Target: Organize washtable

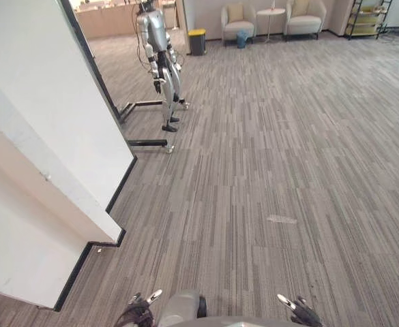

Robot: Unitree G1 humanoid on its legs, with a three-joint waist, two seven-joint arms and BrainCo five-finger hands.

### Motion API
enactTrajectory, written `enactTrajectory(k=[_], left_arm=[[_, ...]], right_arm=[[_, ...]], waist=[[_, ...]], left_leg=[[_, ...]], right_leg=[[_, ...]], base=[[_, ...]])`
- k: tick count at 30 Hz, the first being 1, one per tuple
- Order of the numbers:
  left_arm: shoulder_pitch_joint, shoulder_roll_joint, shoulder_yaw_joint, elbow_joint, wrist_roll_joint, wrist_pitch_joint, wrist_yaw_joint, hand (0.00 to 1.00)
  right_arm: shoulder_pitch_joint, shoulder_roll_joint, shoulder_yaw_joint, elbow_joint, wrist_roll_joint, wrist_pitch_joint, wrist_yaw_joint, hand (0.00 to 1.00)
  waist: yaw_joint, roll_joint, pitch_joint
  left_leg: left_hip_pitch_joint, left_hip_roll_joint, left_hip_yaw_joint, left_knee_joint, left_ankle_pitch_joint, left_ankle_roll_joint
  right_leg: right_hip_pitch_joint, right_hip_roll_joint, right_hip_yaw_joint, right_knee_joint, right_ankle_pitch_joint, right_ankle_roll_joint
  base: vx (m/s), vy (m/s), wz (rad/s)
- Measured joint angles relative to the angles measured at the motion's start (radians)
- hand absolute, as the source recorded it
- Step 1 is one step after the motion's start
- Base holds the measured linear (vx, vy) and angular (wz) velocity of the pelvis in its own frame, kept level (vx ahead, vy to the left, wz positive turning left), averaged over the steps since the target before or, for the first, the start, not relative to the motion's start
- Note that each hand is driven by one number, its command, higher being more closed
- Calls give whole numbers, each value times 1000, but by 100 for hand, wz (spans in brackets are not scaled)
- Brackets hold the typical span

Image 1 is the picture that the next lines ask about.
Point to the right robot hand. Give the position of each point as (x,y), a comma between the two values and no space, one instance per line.
(303,311)

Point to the blue small waste basket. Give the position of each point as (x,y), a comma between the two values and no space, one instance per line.
(242,39)

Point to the silver humanoid robot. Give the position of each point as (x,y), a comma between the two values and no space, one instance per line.
(158,61)

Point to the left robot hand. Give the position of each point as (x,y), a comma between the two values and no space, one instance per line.
(138,314)

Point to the beige cushion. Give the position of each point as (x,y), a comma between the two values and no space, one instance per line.
(300,7)
(235,13)

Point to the black metal shelf rack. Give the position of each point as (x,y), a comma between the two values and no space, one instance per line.
(368,18)

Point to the robot's own silver body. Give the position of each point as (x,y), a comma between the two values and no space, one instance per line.
(199,311)

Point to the beige armchair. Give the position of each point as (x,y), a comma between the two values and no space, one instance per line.
(304,21)
(238,24)

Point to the round white side table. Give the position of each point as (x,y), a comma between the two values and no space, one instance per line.
(270,18)

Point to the black wheeled gantry frame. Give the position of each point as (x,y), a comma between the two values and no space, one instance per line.
(141,112)

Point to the grey bin with yellow lid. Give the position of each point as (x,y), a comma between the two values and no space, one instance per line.
(197,41)

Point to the beige counter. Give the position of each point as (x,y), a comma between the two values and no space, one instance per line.
(107,22)

